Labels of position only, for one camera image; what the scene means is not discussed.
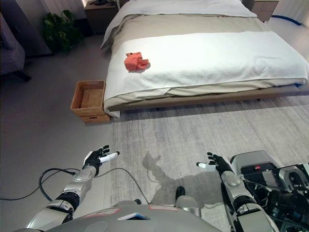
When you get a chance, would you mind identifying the thin black floor cable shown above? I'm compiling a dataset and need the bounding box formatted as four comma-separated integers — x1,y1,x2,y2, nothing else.
0,168,148,204

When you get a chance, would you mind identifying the silver right robot leg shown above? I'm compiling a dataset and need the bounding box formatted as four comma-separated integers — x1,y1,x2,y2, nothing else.
174,185,205,217

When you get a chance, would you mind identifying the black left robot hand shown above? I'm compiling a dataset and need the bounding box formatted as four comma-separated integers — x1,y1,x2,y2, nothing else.
82,145,121,177

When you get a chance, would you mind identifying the silver robot torso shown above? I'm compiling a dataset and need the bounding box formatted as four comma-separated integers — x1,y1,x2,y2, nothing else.
48,204,232,232

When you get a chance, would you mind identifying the white textured blanket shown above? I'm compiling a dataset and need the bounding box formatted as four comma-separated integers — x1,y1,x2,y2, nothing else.
103,30,309,119

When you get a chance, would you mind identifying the bed with beige cover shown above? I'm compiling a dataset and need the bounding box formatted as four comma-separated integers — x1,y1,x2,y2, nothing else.
112,13,309,97

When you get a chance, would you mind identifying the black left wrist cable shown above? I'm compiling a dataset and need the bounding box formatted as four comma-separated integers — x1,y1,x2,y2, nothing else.
38,168,78,203

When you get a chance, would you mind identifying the green potted plant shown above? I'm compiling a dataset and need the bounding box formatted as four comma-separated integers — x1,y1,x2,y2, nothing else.
41,9,85,53

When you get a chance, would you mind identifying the dark tall cabinet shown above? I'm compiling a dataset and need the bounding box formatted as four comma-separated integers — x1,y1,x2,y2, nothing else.
7,0,53,58

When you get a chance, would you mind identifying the light grey bed sheet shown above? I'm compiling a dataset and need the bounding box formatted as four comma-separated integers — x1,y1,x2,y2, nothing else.
100,0,258,50

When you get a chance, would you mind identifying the orange garment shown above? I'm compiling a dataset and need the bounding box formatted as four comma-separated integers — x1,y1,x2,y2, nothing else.
124,51,151,73

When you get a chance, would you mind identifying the wooden storage box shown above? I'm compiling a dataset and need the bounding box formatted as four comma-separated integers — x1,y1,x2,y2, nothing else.
76,113,112,124

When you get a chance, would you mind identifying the grey armchair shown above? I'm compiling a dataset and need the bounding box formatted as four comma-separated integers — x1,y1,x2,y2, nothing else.
0,13,32,83

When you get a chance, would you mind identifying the silver left robot leg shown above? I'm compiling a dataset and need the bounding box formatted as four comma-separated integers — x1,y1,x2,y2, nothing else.
113,198,143,208

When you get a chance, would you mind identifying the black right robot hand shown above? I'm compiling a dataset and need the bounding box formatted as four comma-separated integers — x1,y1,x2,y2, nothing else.
197,152,235,174

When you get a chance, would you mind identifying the brown wicker basket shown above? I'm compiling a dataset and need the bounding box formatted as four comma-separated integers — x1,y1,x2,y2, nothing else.
70,80,106,117

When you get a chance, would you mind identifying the dark wooden nightstand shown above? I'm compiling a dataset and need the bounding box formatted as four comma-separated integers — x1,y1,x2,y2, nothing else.
84,0,120,34

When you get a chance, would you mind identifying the light wooden nightstand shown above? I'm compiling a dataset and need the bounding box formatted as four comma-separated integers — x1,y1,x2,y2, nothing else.
251,0,280,23

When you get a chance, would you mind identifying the grey floor rug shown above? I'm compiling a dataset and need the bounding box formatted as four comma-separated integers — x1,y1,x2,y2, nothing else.
110,95,309,232

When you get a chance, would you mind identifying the beige upholstered bed frame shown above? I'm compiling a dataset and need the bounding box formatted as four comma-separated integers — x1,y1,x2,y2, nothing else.
119,83,309,112

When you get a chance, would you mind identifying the silver robot leg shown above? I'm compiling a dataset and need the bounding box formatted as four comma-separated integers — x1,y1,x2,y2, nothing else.
174,185,205,217
113,198,143,208

